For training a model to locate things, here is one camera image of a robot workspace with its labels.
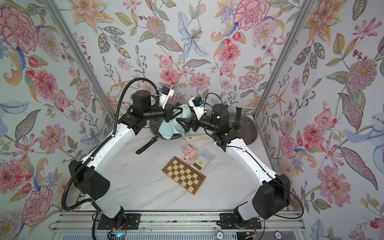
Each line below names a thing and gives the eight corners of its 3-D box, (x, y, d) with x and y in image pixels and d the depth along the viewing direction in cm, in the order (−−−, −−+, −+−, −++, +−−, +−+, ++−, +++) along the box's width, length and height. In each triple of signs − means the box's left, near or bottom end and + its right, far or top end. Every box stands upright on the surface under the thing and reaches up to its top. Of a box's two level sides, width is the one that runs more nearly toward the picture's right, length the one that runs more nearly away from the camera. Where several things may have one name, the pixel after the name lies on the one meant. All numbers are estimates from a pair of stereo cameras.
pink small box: (191, 160, 96) (191, 158, 93) (182, 151, 100) (181, 148, 97) (198, 154, 98) (198, 152, 96) (189, 145, 103) (189, 143, 100)
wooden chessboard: (162, 172, 92) (161, 170, 90) (174, 157, 98) (174, 155, 96) (194, 195, 84) (194, 194, 82) (206, 177, 90) (206, 176, 88)
